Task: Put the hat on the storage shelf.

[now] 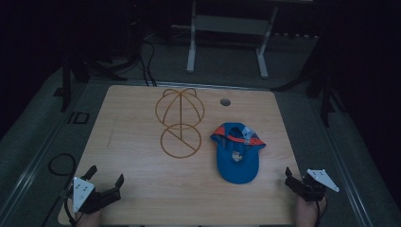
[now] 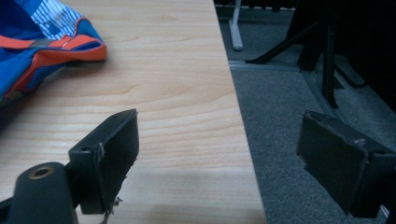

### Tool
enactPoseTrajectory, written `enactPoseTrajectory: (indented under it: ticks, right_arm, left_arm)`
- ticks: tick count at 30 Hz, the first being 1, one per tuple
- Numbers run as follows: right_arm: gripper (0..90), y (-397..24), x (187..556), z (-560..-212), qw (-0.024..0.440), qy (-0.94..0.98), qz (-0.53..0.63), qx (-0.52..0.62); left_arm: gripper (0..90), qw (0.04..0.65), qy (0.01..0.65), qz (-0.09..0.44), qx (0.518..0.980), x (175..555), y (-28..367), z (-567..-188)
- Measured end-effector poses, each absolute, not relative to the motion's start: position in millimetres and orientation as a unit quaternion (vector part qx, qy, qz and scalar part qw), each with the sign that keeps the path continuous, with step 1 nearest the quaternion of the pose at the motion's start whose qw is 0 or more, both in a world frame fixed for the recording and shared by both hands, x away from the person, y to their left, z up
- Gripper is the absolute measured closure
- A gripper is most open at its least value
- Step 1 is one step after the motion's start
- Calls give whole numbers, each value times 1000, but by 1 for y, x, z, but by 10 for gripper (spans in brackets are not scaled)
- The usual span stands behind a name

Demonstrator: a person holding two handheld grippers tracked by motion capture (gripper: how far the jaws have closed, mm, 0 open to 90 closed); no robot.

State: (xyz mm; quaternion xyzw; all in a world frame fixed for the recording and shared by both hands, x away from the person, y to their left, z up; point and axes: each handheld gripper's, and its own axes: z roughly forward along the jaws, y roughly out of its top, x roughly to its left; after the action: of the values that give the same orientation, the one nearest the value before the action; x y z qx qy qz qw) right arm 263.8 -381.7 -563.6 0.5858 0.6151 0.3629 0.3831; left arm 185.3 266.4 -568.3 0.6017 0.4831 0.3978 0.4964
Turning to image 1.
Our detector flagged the black hanging cables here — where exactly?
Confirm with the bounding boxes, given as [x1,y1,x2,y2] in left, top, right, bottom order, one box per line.
[137,39,158,88]

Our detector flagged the person's right hand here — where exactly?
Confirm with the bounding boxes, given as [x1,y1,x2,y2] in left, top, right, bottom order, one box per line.
[294,194,328,227]

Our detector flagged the white metal frame stand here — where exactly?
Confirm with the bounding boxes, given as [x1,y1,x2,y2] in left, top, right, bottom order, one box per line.
[184,0,280,80]

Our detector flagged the black tripod stand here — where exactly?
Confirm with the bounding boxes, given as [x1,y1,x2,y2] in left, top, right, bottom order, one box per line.
[60,53,141,114]
[272,60,346,129]

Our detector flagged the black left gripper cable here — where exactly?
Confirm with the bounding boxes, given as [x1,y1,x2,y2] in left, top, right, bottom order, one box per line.
[40,187,78,227]

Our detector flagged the black looped floor cable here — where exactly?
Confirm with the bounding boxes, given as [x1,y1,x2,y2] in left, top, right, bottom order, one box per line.
[47,152,78,178]

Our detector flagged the blue cap with orange trim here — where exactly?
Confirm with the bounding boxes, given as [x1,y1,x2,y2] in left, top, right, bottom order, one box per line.
[210,121,267,185]

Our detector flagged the gold wire hat stand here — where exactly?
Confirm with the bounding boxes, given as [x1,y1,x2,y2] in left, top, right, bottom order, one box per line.
[154,87,206,160]

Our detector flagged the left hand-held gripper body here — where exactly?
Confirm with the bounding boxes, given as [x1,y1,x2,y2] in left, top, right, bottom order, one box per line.
[72,176,122,216]

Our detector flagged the person's left hand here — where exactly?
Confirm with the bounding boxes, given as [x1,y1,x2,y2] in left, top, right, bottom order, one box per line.
[75,208,104,227]

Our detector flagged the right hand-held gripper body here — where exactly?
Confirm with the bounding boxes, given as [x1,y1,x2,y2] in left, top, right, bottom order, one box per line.
[284,168,340,202]

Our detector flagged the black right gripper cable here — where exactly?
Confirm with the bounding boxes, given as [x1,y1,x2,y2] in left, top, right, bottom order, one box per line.
[314,194,329,227]

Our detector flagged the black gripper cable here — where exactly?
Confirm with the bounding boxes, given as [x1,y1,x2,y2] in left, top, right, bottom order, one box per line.
[314,194,329,227]
[40,187,78,227]

